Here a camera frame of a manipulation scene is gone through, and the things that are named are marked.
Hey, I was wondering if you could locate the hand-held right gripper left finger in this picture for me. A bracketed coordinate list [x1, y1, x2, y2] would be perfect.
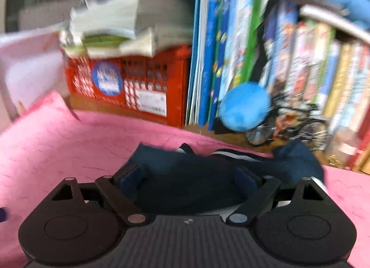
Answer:
[50, 165, 148, 226]

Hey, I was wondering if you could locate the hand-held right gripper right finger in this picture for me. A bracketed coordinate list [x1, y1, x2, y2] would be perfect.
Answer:
[226, 166, 325, 226]

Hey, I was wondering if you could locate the navy blue jacket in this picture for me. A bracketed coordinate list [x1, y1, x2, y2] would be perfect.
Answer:
[127, 139, 329, 217]

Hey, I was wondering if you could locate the black model bicycle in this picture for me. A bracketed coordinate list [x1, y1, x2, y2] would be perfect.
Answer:
[244, 97, 333, 151]

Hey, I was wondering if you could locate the round blue plush toy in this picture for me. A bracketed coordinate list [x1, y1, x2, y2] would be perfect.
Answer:
[218, 81, 271, 133]

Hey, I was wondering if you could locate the pink patterned towel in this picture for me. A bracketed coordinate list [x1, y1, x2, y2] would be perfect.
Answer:
[0, 90, 370, 268]

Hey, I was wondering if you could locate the red plastic crate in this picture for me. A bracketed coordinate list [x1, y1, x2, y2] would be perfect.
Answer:
[62, 45, 192, 127]

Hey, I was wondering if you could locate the row of colourful books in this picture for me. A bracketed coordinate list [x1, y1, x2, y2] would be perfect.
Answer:
[184, 0, 370, 171]

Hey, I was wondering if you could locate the stack of paper booklets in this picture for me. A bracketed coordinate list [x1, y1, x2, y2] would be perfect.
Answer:
[59, 0, 195, 58]

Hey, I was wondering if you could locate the white curved shelf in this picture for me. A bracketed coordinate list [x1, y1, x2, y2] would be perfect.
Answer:
[299, 4, 370, 46]

